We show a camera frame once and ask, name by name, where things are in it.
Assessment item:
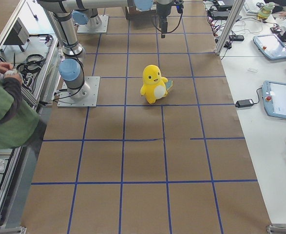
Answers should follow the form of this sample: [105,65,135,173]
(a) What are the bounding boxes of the black power adapter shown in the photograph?
[235,99,254,108]

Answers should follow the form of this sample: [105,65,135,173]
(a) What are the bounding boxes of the blue teach pendant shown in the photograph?
[262,80,286,119]
[253,34,286,60]

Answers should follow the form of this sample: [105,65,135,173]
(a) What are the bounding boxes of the grey control box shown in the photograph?
[3,18,30,52]

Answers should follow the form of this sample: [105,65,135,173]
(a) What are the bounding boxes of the person hand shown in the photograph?
[0,62,13,74]

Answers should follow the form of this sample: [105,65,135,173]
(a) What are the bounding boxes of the yellow plush toy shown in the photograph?
[140,65,173,104]

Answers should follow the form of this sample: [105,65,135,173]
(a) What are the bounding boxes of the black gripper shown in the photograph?
[155,0,184,39]

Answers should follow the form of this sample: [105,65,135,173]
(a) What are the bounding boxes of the far blue teach pendant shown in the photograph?
[253,34,286,60]

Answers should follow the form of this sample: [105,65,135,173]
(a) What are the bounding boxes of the second robot base blue cap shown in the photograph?
[71,8,109,34]

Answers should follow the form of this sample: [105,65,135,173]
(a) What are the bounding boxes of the person in green shirt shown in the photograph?
[0,68,44,152]

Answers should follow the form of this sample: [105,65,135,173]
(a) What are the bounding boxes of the aluminium frame post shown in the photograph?
[214,0,245,55]

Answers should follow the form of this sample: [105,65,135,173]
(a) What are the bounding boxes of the green drink bottle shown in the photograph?
[257,2,275,20]

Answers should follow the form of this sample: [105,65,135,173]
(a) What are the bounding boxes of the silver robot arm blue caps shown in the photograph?
[38,0,183,108]

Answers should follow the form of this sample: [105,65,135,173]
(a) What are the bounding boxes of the near blue teach pendant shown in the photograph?
[262,80,286,119]

